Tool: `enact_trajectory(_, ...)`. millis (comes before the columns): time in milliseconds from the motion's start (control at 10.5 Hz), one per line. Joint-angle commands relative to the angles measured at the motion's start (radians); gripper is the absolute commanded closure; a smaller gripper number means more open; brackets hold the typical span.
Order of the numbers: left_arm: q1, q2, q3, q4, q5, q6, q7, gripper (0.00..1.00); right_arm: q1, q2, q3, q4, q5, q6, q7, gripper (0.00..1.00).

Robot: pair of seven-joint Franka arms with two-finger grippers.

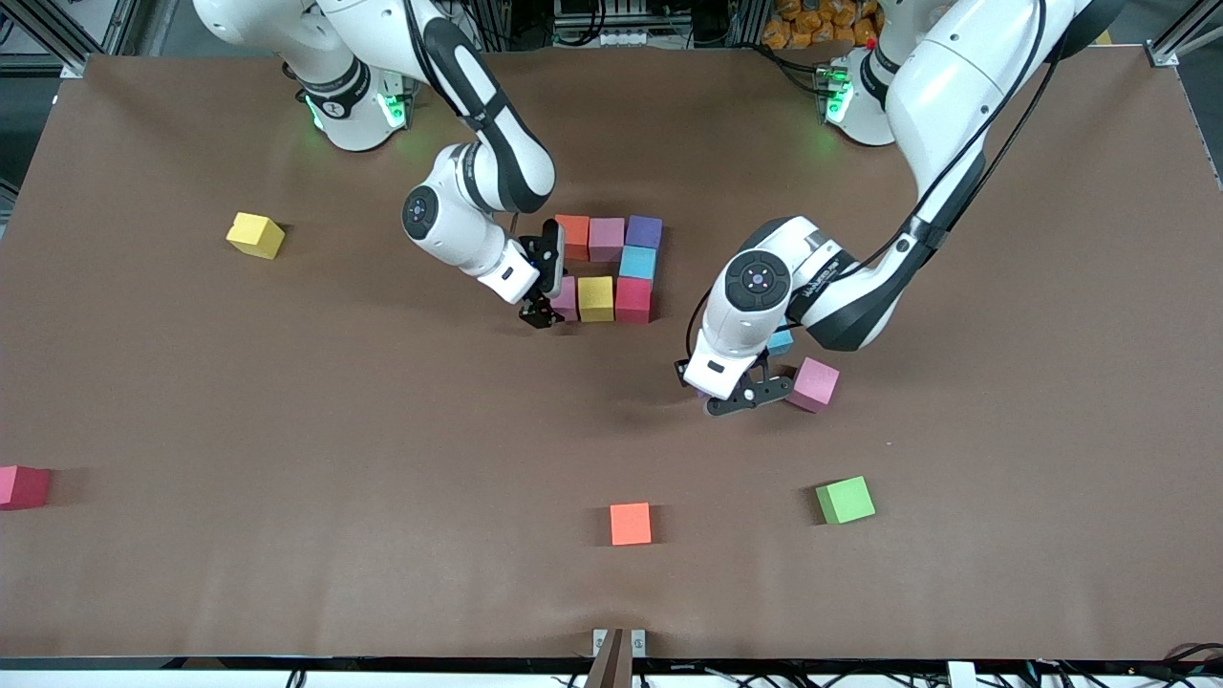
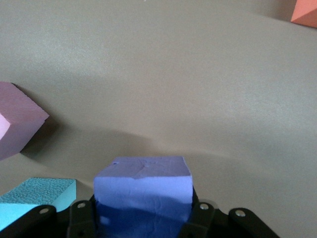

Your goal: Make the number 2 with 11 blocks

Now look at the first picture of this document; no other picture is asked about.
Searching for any yellow foam cube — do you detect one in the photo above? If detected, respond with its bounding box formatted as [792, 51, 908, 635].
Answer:
[225, 211, 287, 261]
[577, 276, 615, 323]

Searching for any red foam cube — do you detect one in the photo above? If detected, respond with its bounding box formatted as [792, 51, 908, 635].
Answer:
[0, 464, 52, 512]
[614, 277, 654, 325]

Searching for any green foam cube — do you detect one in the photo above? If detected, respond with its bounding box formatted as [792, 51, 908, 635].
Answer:
[815, 475, 877, 527]

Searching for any white power strip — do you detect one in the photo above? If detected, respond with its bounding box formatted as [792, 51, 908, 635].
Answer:
[554, 27, 675, 49]

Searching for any bag of orange snacks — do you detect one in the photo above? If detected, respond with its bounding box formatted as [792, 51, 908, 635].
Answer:
[762, 0, 885, 51]

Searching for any large table cover sheet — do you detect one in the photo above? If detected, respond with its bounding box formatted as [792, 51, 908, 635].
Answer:
[0, 48, 1223, 662]

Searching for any black camera cable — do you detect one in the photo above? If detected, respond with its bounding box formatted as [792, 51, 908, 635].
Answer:
[684, 291, 713, 359]

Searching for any small metal bracket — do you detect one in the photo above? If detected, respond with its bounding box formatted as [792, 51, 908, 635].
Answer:
[592, 628, 647, 660]

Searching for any aluminium frame profile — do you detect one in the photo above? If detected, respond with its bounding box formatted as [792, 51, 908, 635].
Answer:
[1147, 0, 1223, 68]
[0, 0, 178, 77]

